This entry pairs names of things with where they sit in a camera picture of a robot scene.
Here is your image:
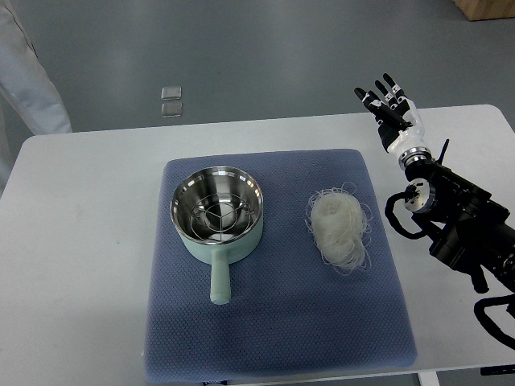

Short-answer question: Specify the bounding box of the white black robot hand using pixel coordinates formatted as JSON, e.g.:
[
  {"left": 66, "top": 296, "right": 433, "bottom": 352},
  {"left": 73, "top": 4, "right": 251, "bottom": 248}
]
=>
[{"left": 354, "top": 73, "right": 426, "bottom": 157}]

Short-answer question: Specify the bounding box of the white vermicelli bundle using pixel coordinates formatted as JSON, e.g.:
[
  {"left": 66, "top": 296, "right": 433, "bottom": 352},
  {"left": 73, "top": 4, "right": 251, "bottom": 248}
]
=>
[{"left": 305, "top": 182, "right": 373, "bottom": 276}]

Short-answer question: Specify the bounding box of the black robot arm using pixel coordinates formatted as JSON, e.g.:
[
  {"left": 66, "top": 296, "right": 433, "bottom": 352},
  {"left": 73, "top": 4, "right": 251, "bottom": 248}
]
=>
[{"left": 389, "top": 146, "right": 514, "bottom": 294}]

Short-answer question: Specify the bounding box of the mint green pot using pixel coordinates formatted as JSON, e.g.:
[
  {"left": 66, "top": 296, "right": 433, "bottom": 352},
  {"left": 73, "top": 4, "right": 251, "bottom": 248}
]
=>
[{"left": 170, "top": 166, "right": 264, "bottom": 306}]

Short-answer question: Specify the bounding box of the wooden box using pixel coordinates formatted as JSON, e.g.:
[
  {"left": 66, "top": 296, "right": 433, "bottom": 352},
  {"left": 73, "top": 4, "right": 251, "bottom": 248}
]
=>
[{"left": 453, "top": 0, "right": 514, "bottom": 21}]

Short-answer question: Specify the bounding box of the blue textured mat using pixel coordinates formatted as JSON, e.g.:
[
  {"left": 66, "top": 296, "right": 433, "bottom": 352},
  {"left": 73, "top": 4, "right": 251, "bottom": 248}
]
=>
[{"left": 144, "top": 149, "right": 417, "bottom": 384}]

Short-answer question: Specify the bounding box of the lower metal floor plate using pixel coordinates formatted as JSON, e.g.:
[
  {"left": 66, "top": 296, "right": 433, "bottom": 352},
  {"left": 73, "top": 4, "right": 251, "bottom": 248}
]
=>
[{"left": 161, "top": 101, "right": 183, "bottom": 117}]

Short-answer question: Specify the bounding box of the metal floor plate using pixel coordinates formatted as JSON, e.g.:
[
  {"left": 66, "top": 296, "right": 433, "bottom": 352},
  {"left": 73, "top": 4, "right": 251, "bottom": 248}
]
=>
[
  {"left": 161, "top": 101, "right": 183, "bottom": 117},
  {"left": 161, "top": 86, "right": 182, "bottom": 101}
]

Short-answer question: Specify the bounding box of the upper metal floor plate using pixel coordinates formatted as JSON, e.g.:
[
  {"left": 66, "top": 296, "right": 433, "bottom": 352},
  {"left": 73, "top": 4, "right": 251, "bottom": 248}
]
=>
[{"left": 161, "top": 86, "right": 182, "bottom": 101}]

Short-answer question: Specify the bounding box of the white table leg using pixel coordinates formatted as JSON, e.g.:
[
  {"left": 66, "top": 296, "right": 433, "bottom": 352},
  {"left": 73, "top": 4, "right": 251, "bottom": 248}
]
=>
[{"left": 418, "top": 372, "right": 440, "bottom": 386}]

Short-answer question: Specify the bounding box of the person in white clothing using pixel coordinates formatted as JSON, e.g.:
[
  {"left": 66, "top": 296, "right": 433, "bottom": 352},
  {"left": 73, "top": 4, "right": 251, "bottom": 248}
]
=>
[{"left": 0, "top": 0, "right": 73, "bottom": 190}]

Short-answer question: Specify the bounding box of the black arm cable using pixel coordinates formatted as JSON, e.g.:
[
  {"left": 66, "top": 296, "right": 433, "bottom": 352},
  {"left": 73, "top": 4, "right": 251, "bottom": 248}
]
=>
[{"left": 473, "top": 294, "right": 515, "bottom": 349}]

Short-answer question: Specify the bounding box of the wire steaming rack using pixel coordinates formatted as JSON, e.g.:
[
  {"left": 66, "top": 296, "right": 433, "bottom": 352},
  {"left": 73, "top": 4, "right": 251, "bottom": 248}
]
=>
[{"left": 190, "top": 201, "right": 252, "bottom": 242}]

